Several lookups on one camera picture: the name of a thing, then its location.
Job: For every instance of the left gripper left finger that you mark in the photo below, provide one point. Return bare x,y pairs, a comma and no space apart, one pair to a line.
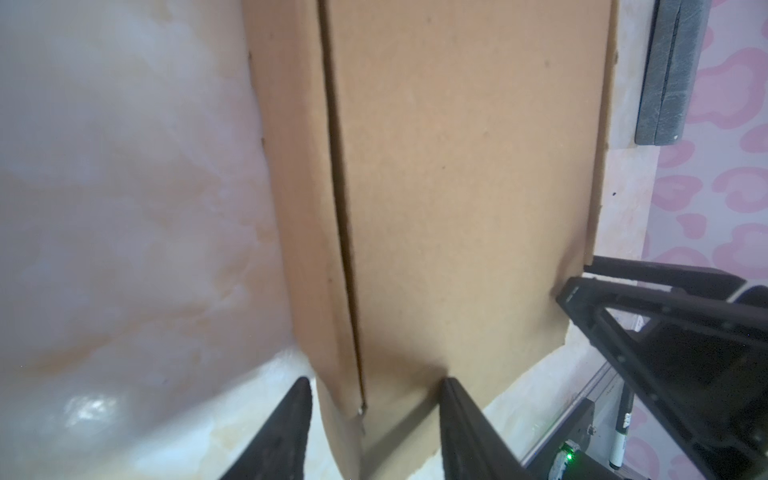
278,450

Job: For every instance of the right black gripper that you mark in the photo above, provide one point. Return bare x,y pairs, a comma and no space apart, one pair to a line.
697,361

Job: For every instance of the brown cardboard box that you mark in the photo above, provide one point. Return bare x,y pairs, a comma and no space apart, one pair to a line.
432,167

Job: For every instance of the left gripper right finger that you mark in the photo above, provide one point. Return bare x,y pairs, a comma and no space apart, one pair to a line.
471,449

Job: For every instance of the grey felt case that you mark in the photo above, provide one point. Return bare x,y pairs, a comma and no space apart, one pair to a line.
677,34

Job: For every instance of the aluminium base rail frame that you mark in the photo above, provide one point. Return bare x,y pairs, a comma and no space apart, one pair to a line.
579,443

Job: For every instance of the black white marker pen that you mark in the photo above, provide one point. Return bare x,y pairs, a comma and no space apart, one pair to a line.
622,425

